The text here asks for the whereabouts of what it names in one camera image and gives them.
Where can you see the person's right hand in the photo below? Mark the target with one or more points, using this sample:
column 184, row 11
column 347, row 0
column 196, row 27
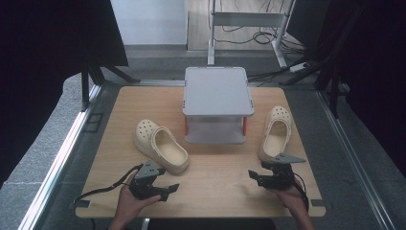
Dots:
column 290, row 196

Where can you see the black stand legs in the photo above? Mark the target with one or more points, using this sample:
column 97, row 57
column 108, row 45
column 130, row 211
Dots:
column 328, row 80

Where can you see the dark curtain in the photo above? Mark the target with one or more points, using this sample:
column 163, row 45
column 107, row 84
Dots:
column 48, row 48
column 376, row 64

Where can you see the black floor socket cover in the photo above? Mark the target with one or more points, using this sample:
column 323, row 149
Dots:
column 93, row 122

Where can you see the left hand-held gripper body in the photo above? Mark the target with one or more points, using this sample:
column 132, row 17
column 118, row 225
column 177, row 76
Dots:
column 145, row 172

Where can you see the person's left hand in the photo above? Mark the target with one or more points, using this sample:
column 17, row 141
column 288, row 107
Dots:
column 127, row 204

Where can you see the black tripod stand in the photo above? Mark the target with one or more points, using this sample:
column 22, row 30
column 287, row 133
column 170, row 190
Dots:
column 95, row 75

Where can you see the white power strip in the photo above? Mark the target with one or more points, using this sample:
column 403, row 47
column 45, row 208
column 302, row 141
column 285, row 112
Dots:
column 299, row 67

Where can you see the cream clog shoe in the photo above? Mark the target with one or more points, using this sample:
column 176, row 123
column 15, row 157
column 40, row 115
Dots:
column 159, row 145
column 277, row 134

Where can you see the white metal stand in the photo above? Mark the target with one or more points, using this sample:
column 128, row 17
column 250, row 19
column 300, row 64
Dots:
column 245, row 19

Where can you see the grey two-tier shoe rack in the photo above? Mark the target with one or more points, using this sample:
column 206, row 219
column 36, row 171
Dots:
column 217, row 92

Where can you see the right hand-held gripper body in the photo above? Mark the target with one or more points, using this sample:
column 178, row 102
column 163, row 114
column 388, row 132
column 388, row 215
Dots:
column 282, row 174

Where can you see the aluminium rail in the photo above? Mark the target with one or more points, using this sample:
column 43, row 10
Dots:
column 54, row 169
column 354, row 153

